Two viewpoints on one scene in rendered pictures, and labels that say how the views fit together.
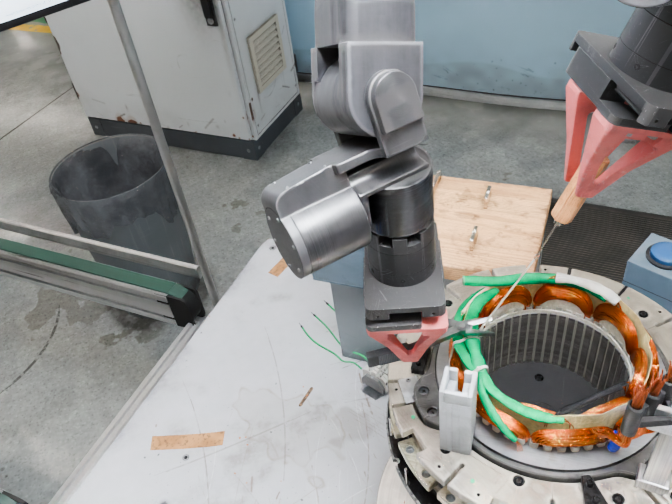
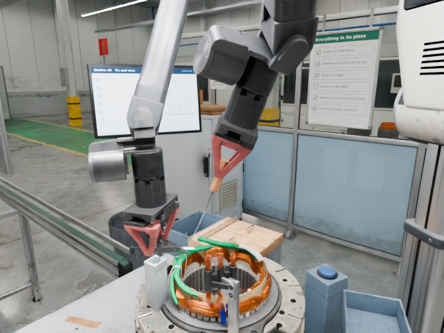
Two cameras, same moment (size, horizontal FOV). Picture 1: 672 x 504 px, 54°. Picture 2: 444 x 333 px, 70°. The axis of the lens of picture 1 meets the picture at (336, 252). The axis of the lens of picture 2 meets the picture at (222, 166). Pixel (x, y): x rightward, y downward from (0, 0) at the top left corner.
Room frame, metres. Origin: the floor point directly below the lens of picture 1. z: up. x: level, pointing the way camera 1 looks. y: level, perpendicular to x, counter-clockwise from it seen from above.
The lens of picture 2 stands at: (-0.14, -0.29, 1.49)
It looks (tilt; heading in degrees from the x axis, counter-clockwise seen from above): 15 degrees down; 10
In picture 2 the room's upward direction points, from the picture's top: straight up
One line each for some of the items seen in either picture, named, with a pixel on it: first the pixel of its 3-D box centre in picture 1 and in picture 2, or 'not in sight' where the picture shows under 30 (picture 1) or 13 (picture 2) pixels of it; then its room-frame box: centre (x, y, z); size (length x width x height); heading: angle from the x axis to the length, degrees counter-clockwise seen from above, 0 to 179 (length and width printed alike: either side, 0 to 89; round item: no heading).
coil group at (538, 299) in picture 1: (563, 300); (243, 260); (0.46, -0.23, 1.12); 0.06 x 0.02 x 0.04; 67
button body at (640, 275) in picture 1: (646, 322); (322, 317); (0.58, -0.42, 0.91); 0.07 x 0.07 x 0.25; 40
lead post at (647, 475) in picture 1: (666, 445); (235, 312); (0.26, -0.24, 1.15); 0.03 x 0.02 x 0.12; 59
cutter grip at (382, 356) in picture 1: (387, 355); (140, 250); (0.39, -0.03, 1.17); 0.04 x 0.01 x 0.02; 95
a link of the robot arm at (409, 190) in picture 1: (389, 193); (144, 162); (0.40, -0.05, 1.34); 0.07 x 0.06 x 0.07; 114
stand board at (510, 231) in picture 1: (467, 227); (236, 240); (0.68, -0.18, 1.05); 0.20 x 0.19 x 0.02; 63
